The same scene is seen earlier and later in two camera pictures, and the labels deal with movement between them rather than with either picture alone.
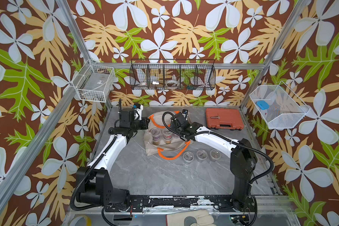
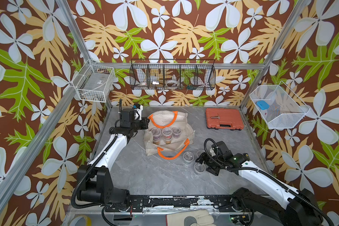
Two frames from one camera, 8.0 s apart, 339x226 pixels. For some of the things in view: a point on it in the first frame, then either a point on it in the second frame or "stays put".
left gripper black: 144,121 stays put
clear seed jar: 201,155 stays put
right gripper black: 173,126 → 207,156
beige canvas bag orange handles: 160,140 stays put
